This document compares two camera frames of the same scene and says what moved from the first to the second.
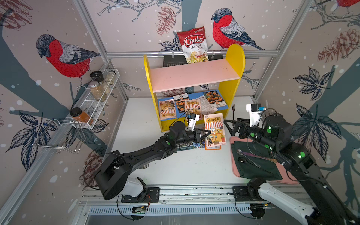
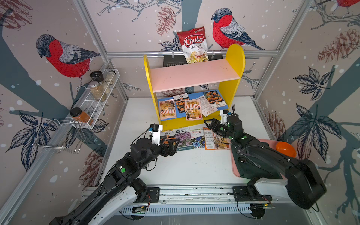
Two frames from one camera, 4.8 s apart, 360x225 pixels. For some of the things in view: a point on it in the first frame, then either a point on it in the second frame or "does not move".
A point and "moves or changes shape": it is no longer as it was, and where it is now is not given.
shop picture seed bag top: x=214 y=123 moves or changes shape
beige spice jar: x=96 y=89 does not move
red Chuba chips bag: x=194 y=44 does not move
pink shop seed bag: x=193 y=106 does not move
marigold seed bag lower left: x=180 y=101 does not move
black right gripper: x=245 y=128 to x=211 y=125
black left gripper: x=197 y=136 to x=171 y=150
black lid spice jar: x=98 y=76 does not move
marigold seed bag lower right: x=214 y=99 does not move
